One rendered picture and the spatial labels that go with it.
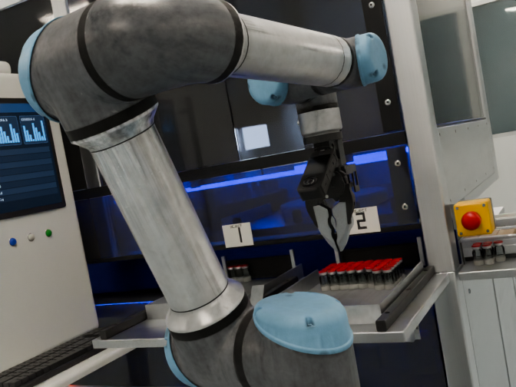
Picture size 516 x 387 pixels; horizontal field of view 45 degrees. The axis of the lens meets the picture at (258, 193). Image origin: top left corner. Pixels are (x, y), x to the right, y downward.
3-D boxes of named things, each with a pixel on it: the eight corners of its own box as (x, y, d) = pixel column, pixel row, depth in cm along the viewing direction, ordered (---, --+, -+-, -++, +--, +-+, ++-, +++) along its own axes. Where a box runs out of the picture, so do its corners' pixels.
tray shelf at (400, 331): (207, 290, 179) (206, 283, 179) (455, 272, 146) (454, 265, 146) (92, 348, 136) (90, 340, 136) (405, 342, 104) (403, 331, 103)
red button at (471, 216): (464, 229, 136) (461, 210, 136) (484, 226, 134) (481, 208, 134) (461, 232, 133) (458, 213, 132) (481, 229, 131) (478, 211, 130)
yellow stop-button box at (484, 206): (463, 231, 142) (458, 200, 142) (496, 228, 139) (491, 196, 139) (458, 237, 136) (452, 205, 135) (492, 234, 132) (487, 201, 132)
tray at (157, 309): (220, 282, 176) (219, 270, 176) (304, 276, 164) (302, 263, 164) (147, 319, 146) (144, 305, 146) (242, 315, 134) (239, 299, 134)
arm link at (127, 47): (149, -53, 57) (385, 21, 96) (77, -15, 64) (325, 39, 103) (166, 72, 57) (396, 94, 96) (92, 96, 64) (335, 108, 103)
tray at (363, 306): (319, 283, 152) (316, 269, 152) (425, 276, 140) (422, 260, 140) (255, 327, 122) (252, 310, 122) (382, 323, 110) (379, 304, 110)
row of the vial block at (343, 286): (323, 289, 144) (319, 269, 144) (399, 284, 135) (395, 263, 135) (319, 292, 142) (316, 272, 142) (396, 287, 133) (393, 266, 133)
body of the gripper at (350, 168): (362, 193, 116) (351, 130, 115) (346, 200, 108) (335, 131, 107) (324, 199, 119) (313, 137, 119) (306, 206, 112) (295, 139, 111)
